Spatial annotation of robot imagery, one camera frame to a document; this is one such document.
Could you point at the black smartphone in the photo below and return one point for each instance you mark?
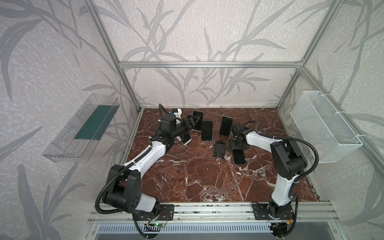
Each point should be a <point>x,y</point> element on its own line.
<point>239,157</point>
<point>207,131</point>

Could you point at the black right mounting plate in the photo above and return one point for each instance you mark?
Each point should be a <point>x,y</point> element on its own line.
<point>264,211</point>

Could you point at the aluminium frame enclosure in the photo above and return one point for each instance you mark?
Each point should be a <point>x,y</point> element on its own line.
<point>370,143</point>

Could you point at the black mounting plate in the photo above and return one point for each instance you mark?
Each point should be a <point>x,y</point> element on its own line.
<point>264,211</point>
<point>165,213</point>

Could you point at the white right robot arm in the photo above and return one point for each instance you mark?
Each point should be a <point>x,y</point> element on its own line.
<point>287,158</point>

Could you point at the white wire mesh basket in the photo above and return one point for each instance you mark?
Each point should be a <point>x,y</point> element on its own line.
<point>324,127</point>

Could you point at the smartphone on white stand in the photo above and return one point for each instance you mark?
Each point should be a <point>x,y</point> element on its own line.
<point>186,138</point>

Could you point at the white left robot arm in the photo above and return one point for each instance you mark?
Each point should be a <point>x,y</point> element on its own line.
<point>123,189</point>

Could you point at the purple-edged smartphone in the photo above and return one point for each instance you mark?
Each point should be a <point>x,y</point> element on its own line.
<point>198,126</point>

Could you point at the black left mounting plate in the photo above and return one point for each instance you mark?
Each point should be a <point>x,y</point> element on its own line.
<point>165,213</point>

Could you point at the green-edged smartphone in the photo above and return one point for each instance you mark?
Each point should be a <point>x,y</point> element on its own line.
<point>226,125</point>

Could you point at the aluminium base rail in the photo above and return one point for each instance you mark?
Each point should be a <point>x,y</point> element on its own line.
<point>242,212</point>

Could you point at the clear plastic wall bin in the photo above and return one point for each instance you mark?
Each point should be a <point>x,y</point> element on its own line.
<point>79,138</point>

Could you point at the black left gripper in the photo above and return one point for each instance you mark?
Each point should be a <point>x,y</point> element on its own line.
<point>186,125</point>

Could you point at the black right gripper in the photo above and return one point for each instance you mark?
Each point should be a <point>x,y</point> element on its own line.
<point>236,143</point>

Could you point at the green circuit board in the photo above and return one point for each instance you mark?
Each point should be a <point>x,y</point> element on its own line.
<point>155,226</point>

